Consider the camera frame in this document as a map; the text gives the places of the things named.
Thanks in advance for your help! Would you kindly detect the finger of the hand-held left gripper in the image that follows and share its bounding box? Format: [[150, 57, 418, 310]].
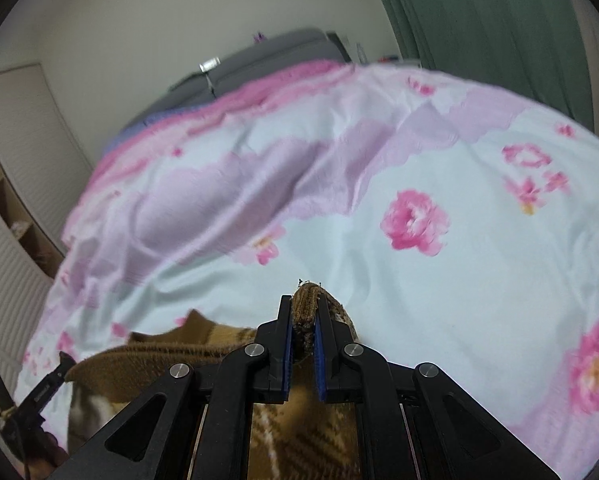
[[16, 352, 78, 413]]

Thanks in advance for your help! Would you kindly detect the green curtain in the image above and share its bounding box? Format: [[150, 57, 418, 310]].
[[362, 0, 596, 128]]

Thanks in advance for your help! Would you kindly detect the person's left hand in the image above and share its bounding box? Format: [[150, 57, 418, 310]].
[[25, 435, 72, 480]]

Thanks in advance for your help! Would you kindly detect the brown plaid knit sweater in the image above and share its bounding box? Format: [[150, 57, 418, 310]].
[[66, 280, 366, 480]]

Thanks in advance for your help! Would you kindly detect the wooden wardrobe shelf unit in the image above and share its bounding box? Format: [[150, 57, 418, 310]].
[[0, 120, 66, 267]]

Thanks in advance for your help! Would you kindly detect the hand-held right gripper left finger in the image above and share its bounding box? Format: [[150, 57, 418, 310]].
[[44, 295, 296, 480]]

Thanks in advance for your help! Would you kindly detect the grey padded headboard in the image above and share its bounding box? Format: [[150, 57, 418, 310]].
[[166, 27, 354, 107]]

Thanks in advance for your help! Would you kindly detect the beige curtain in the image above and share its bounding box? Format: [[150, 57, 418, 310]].
[[562, 0, 599, 148]]

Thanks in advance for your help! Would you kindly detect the floral pink white duvet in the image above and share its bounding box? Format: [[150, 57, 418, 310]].
[[22, 59, 599, 480]]

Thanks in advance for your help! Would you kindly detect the white nightstand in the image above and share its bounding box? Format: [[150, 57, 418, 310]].
[[378, 55, 421, 69]]

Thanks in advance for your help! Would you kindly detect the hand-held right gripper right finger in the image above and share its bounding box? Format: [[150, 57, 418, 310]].
[[313, 299, 563, 480]]

